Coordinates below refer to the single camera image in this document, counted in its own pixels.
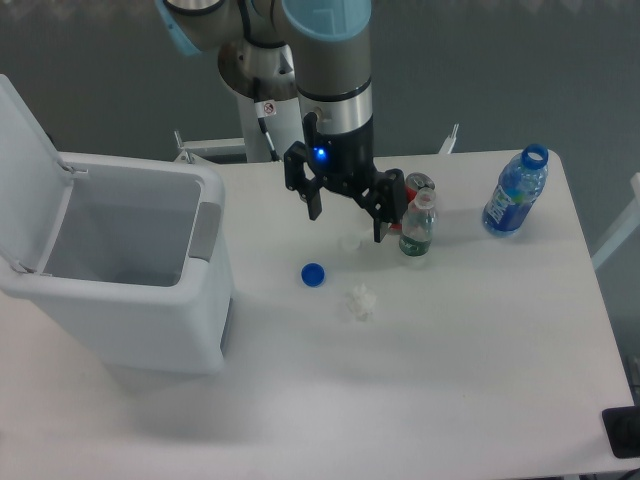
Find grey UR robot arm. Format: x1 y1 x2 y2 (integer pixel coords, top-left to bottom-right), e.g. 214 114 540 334
156 1 407 242

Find crumpled white tissue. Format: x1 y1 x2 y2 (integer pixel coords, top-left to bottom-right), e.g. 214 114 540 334
346 283 377 321

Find white frame at right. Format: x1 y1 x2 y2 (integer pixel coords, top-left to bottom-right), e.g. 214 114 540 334
591 173 639 271

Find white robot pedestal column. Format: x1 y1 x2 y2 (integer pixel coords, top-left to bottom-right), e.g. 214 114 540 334
217 40 301 164

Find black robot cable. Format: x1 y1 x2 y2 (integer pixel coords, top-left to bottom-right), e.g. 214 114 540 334
252 77 280 162

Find blue plastic bottle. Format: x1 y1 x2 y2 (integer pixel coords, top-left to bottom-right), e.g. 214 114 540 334
482 143 549 237

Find white plastic trash can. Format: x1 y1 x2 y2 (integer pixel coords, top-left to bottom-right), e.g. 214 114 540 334
1 78 234 375

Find blue bottle cap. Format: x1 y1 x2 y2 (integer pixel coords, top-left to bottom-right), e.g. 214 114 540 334
300 262 326 288

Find black device at edge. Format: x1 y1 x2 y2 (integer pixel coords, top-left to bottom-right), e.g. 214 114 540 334
602 406 639 459

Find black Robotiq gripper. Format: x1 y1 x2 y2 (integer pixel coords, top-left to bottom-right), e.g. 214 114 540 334
284 112 405 243

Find clear green-label bottle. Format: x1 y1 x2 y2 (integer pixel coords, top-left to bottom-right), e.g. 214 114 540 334
399 187 437 257

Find white table leg bracket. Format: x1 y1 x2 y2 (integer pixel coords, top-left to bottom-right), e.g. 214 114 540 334
438 123 460 155

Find crushed red soda can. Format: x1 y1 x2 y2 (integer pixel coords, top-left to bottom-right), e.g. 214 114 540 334
390 172 436 240

